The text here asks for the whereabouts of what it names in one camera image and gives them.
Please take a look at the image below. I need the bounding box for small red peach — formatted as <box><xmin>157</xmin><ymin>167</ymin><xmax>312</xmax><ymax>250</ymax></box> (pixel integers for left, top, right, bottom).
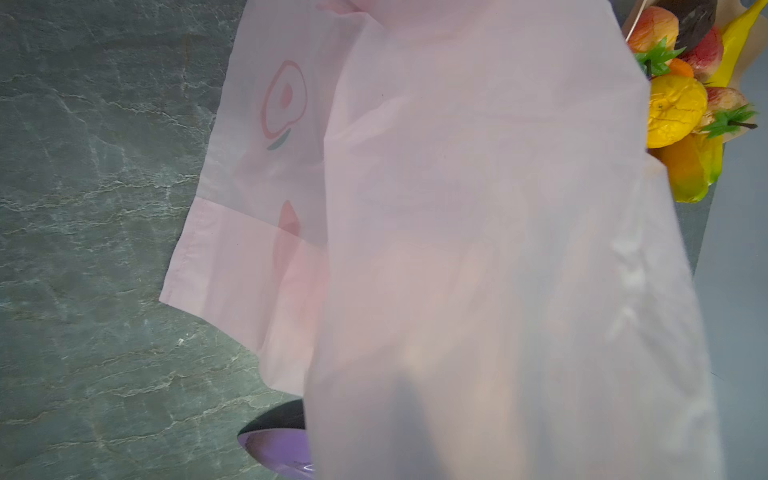
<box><xmin>679</xmin><ymin>27</ymin><xmax>724</xmax><ymax>83</ymax></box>

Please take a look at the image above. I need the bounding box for yellow green banana lying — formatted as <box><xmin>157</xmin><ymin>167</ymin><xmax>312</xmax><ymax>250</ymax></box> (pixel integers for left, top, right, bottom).
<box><xmin>649</xmin><ymin>134</ymin><xmax>724</xmax><ymax>204</ymax></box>

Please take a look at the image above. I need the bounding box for peach with green leaves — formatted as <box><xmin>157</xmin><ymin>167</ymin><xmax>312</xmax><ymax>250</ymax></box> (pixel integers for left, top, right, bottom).
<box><xmin>694</xmin><ymin>87</ymin><xmax>758</xmax><ymax>142</ymax></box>

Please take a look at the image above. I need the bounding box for beige scalloped fruit bowl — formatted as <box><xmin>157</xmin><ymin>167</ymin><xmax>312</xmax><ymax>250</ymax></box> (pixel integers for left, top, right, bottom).
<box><xmin>622</xmin><ymin>1</ymin><xmax>767</xmax><ymax>149</ymax></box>

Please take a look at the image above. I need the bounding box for yellow wrinkled pear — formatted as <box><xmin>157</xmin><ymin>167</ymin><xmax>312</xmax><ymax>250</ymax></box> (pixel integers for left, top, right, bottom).
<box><xmin>647</xmin><ymin>74</ymin><xmax>708</xmax><ymax>149</ymax></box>

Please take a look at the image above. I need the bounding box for red yellow peach left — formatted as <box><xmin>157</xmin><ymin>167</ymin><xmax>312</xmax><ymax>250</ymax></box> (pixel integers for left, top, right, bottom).
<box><xmin>627</xmin><ymin>6</ymin><xmax>684</xmax><ymax>79</ymax></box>

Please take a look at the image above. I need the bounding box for orange fruit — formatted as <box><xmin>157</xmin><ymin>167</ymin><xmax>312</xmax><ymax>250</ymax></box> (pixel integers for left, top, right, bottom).
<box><xmin>668</xmin><ymin>58</ymin><xmax>695</xmax><ymax>78</ymax></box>

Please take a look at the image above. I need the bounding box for yellow green banana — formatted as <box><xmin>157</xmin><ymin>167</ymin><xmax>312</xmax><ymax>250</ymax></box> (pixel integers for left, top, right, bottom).
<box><xmin>649</xmin><ymin>134</ymin><xmax>724</xmax><ymax>204</ymax></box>
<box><xmin>705</xmin><ymin>0</ymin><xmax>767</xmax><ymax>89</ymax></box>

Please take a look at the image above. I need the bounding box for purple pink spatula brush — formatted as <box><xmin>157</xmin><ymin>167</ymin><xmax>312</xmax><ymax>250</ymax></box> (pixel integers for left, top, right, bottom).
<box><xmin>237</xmin><ymin>399</ymin><xmax>315</xmax><ymax>480</ymax></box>

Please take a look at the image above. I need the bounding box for dark brown fruit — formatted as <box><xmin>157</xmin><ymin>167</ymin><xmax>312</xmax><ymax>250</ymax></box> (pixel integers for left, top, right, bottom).
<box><xmin>655</xmin><ymin>0</ymin><xmax>717</xmax><ymax>51</ymax></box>

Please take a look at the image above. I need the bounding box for pink plastic bag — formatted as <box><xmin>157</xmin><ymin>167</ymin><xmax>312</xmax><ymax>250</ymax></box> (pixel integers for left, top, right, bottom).
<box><xmin>161</xmin><ymin>1</ymin><xmax>725</xmax><ymax>479</ymax></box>

